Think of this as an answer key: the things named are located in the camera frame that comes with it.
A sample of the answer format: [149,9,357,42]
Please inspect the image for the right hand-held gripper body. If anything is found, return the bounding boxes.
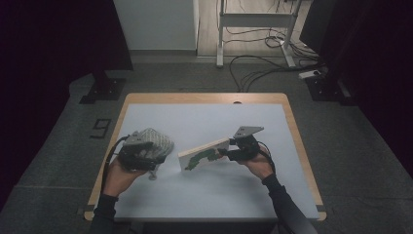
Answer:
[228,126,265,161]

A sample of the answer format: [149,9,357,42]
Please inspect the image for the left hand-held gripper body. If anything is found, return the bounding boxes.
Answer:
[117,130,158,173]

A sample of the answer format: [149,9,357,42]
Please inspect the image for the white picture book green print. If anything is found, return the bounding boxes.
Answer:
[177,137,232,173]

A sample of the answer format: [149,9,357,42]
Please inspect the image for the person's right hand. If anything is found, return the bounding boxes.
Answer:
[238,147,276,180]

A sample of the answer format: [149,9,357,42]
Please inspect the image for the person's left hand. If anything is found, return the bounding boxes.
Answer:
[103,159,148,198]

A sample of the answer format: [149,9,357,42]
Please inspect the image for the white table mat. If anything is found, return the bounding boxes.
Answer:
[92,102,320,222]

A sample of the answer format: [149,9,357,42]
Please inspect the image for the wooden table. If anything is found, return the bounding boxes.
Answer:
[83,92,327,222]

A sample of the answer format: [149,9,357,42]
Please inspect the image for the black stand base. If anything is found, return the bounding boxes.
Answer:
[78,69,127,105]
[305,76,357,106]

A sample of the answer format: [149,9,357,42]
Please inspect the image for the white power strip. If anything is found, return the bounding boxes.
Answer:
[298,69,322,80]

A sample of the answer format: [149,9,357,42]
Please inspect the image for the white cabinet panel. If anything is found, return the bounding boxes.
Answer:
[112,0,200,52]

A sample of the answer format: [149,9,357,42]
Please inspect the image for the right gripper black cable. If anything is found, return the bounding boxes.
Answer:
[256,140,277,174]

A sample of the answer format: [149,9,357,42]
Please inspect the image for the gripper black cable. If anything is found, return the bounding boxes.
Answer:
[100,136,130,193]
[256,140,277,174]

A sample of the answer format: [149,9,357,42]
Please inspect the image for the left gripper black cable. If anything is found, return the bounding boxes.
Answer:
[100,136,130,193]

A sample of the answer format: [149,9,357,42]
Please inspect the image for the black looped floor cable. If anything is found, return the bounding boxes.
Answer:
[228,54,325,93]

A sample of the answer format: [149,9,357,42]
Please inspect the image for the tangle of black cables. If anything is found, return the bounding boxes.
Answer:
[224,26,320,61]

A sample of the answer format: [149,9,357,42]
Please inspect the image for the white metal desk frame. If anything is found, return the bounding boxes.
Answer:
[215,0,303,68]

